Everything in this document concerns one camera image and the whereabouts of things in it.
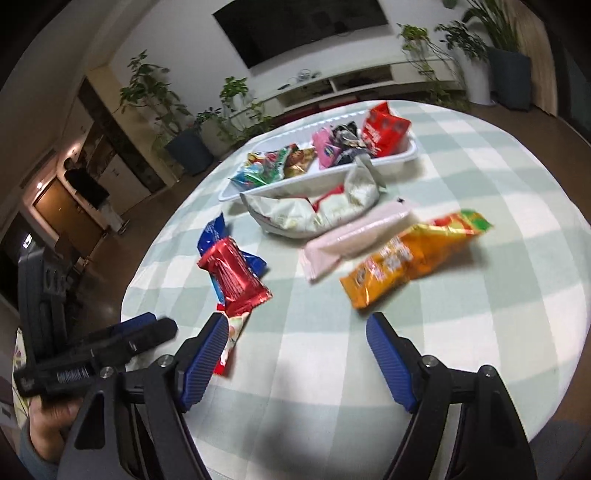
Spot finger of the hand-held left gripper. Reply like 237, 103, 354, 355
91, 312, 158, 346
124, 318, 179, 360

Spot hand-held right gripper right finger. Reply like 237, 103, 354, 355
366, 311, 539, 480

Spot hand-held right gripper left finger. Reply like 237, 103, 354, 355
55, 312, 230, 480

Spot white and red snack packet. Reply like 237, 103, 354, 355
215, 302, 251, 377

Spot small red foil packet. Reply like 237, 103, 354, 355
198, 237, 273, 317

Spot orange snack packet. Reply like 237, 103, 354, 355
339, 209, 493, 311

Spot dark blue snack packet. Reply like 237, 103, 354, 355
197, 216, 268, 280

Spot pale pink long packet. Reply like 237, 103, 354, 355
299, 198, 413, 284

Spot white snack bag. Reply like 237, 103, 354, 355
240, 154, 385, 239

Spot blue panda snack packet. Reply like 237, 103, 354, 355
231, 153, 273, 189

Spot white plastic tray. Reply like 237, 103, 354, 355
218, 108, 419, 204

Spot green snack packet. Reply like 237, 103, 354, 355
264, 144, 299, 180

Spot gold snack packet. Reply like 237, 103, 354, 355
284, 147, 319, 180

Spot bright pink snack packet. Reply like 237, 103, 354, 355
311, 129, 343, 169

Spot black snack packet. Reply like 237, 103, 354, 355
332, 122, 366, 165

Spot large red snack bag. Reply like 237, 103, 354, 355
360, 102, 413, 158

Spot person's left forearm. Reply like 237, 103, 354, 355
17, 434, 61, 480

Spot person's left hand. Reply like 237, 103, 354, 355
28, 401, 82, 463

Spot floral cloth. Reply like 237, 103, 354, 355
10, 325, 34, 462

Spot wooden door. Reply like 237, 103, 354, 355
33, 178, 103, 260

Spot tall tree in dark pot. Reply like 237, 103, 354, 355
117, 51, 216, 177

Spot plant in patterned white pot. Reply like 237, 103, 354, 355
196, 106, 232, 158

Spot trailing pothos plant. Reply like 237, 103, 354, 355
217, 76, 279, 145

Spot red storage box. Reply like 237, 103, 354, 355
284, 104, 325, 123

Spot white television console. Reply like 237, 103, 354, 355
274, 59, 468, 112

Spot leafy plant in white pot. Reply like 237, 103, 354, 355
436, 21, 493, 107

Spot large-leaf plant in dark pot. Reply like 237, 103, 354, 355
443, 0, 534, 112

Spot trailing vine plant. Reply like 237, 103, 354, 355
396, 23, 468, 112

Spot beige curtain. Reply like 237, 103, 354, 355
516, 0, 562, 117

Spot cables on console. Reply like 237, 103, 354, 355
277, 68, 324, 91

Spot wall-mounted television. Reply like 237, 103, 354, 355
212, 0, 389, 70

